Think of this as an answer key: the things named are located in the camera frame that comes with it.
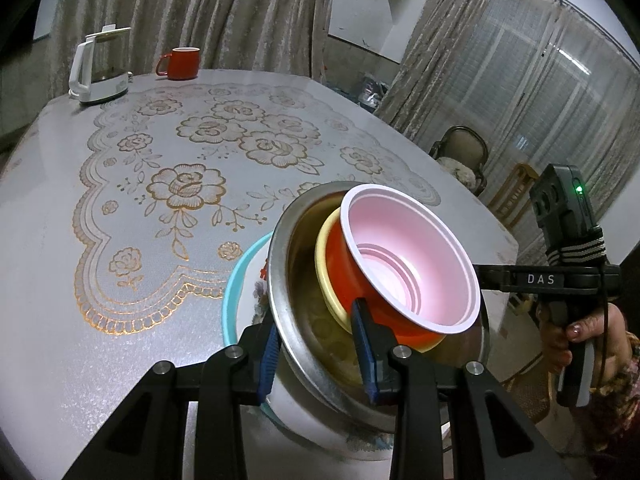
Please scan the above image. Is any turquoise round tray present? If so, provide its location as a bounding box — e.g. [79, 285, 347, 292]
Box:
[221, 231, 281, 426]

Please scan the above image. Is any stainless steel basin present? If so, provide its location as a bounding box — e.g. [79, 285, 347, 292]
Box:
[267, 180, 490, 434]

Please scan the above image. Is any red plastic bowl pink inside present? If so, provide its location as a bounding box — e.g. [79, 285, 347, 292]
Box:
[340, 184, 482, 337]

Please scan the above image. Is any yellow plastic bowl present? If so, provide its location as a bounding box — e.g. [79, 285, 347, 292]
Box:
[314, 207, 445, 352]

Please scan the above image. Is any white plate dragon pattern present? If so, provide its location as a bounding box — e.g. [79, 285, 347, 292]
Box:
[235, 246, 394, 462]

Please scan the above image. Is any person right hand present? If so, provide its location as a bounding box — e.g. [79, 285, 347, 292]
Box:
[536, 304, 632, 386]

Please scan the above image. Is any cushioned chair right side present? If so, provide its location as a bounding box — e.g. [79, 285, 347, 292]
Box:
[428, 126, 489, 196]

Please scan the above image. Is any sheer window curtain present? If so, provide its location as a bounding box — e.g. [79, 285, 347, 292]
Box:
[374, 0, 640, 261]

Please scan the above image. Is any gold floral table cover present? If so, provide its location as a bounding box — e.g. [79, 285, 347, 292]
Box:
[73, 84, 440, 335]

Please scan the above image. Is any red mug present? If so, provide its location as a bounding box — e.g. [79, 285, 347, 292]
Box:
[155, 47, 200, 80]

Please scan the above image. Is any white electric kettle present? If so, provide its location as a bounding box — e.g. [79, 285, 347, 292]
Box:
[68, 24, 132, 106]

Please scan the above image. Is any beige curtain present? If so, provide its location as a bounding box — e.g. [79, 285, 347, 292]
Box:
[48, 0, 332, 98]

